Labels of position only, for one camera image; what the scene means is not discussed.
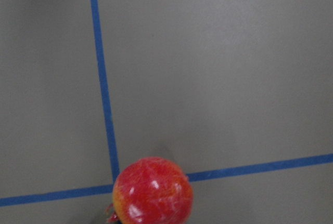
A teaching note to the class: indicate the red pomegranate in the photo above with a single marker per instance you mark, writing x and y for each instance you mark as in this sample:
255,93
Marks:
151,190

